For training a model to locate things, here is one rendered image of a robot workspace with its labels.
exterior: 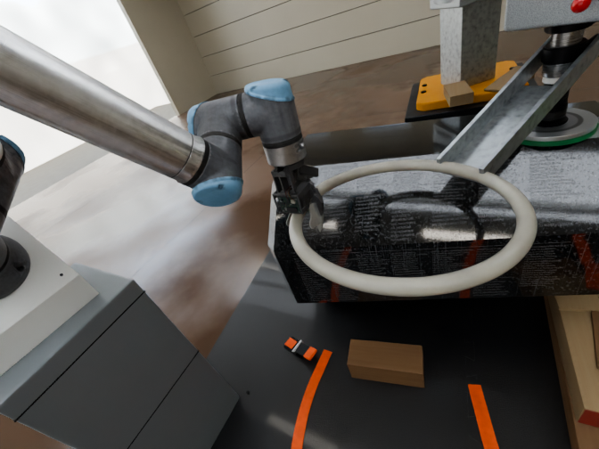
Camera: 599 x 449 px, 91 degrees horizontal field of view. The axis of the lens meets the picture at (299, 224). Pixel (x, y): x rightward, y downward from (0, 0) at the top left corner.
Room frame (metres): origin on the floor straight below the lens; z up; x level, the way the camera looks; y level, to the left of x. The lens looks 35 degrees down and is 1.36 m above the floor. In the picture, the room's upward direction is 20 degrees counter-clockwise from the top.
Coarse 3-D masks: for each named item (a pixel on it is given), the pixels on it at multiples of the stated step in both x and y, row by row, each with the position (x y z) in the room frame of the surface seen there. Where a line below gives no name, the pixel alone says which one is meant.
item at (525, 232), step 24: (360, 168) 0.74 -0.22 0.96; (384, 168) 0.72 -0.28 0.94; (408, 168) 0.69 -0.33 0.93; (432, 168) 0.65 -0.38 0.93; (456, 168) 0.60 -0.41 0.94; (504, 192) 0.46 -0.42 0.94; (528, 216) 0.36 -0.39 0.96; (528, 240) 0.31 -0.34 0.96; (312, 264) 0.41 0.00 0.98; (480, 264) 0.29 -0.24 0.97; (504, 264) 0.28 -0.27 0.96; (360, 288) 0.33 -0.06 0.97; (384, 288) 0.31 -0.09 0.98; (408, 288) 0.29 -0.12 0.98; (432, 288) 0.28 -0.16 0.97; (456, 288) 0.27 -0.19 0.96
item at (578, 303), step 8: (560, 296) 0.60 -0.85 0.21; (568, 296) 0.58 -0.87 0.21; (576, 296) 0.57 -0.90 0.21; (584, 296) 0.56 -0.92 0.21; (592, 296) 0.55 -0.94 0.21; (560, 304) 0.57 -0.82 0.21; (568, 304) 0.56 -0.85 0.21; (576, 304) 0.55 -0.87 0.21; (584, 304) 0.54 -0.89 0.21; (592, 304) 0.53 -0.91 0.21; (592, 312) 0.50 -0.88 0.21; (592, 320) 0.48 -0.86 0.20
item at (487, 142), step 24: (528, 72) 0.78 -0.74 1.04; (576, 72) 0.67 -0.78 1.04; (504, 96) 0.74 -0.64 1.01; (528, 96) 0.72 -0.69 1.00; (552, 96) 0.63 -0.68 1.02; (480, 120) 0.70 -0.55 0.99; (504, 120) 0.69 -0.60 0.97; (528, 120) 0.60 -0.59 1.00; (456, 144) 0.66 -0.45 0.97; (480, 144) 0.65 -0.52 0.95; (504, 144) 0.57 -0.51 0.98; (480, 168) 0.54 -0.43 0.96
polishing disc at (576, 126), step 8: (568, 112) 0.77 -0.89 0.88; (576, 112) 0.75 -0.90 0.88; (584, 112) 0.73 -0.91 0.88; (568, 120) 0.72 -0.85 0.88; (576, 120) 0.71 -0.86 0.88; (584, 120) 0.70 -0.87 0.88; (592, 120) 0.68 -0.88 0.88; (536, 128) 0.74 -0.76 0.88; (544, 128) 0.73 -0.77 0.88; (552, 128) 0.71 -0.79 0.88; (560, 128) 0.70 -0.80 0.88; (568, 128) 0.69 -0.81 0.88; (576, 128) 0.67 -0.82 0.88; (584, 128) 0.66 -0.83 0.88; (592, 128) 0.65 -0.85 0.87; (528, 136) 0.72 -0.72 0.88; (536, 136) 0.70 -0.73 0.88; (544, 136) 0.69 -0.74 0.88; (552, 136) 0.68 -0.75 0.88; (560, 136) 0.66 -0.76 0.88; (568, 136) 0.66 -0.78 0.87; (576, 136) 0.65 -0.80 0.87
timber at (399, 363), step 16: (352, 352) 0.71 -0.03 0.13; (368, 352) 0.69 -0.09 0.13; (384, 352) 0.67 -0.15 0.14; (400, 352) 0.64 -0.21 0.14; (416, 352) 0.62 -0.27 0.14; (352, 368) 0.66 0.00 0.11; (368, 368) 0.63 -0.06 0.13; (384, 368) 0.60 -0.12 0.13; (400, 368) 0.58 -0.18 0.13; (416, 368) 0.56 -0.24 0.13; (400, 384) 0.58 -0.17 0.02; (416, 384) 0.55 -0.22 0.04
